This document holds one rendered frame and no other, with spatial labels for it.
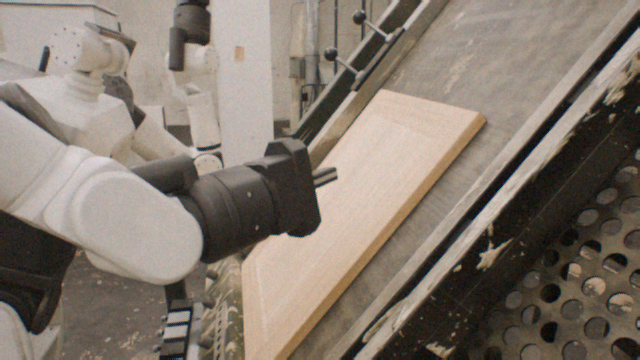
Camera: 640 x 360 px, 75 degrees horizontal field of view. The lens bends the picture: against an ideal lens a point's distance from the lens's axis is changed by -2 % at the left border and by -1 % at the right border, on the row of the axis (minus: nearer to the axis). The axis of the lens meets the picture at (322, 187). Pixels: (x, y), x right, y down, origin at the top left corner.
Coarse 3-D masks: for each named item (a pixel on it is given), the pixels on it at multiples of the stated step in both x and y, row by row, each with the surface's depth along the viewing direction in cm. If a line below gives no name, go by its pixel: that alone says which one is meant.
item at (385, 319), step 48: (624, 48) 38; (576, 96) 40; (624, 96) 37; (528, 144) 41; (576, 144) 38; (624, 144) 39; (480, 192) 42; (528, 192) 38; (576, 192) 39; (432, 240) 44; (480, 240) 39; (528, 240) 40; (432, 288) 40; (480, 288) 40; (384, 336) 41; (432, 336) 41
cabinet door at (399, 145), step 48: (384, 96) 97; (336, 144) 103; (384, 144) 82; (432, 144) 66; (336, 192) 87; (384, 192) 70; (288, 240) 93; (336, 240) 74; (384, 240) 64; (288, 288) 78; (336, 288) 65; (288, 336) 67
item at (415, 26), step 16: (432, 0) 105; (448, 0) 106; (416, 16) 106; (432, 16) 106; (416, 32) 107; (400, 48) 107; (384, 64) 107; (368, 80) 108; (384, 80) 109; (352, 96) 109; (368, 96) 109; (336, 112) 112; (352, 112) 110; (336, 128) 110; (320, 144) 110; (320, 160) 112
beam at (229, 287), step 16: (240, 256) 113; (224, 272) 105; (240, 272) 104; (208, 288) 108; (224, 288) 97; (240, 288) 97; (240, 304) 91; (208, 320) 93; (240, 320) 85; (240, 336) 80; (240, 352) 76
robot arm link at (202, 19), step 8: (184, 0) 98; (192, 0) 98; (200, 0) 98; (208, 0) 100; (176, 8) 98; (184, 8) 97; (192, 8) 97; (200, 8) 98; (176, 16) 98; (184, 16) 97; (192, 16) 97; (200, 16) 98; (208, 16) 100; (200, 24) 98; (208, 24) 101
